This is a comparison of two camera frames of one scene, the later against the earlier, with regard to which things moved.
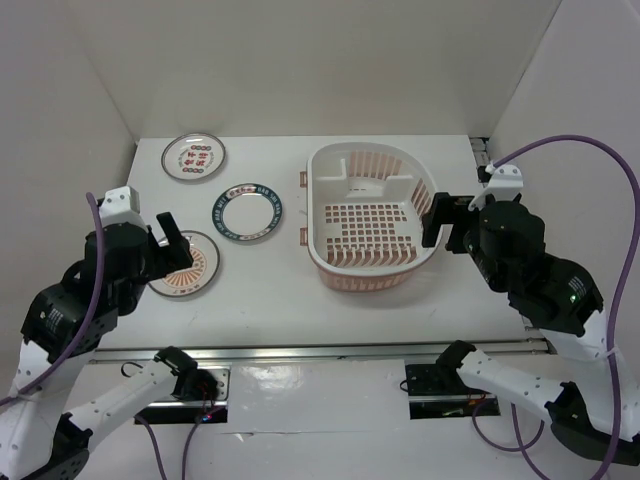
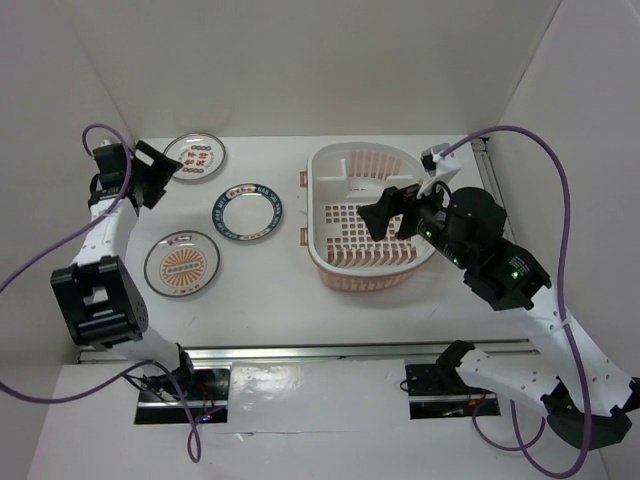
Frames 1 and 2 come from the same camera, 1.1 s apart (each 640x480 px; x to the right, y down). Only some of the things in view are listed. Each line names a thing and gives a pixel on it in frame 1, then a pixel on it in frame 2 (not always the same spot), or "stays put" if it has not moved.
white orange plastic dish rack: [365, 206] stays put
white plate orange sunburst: [196, 278] stays put
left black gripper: [176, 254] to [161, 171]
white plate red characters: [192, 156] stays put
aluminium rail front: [105, 353] stays put
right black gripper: [446, 207] to [391, 202]
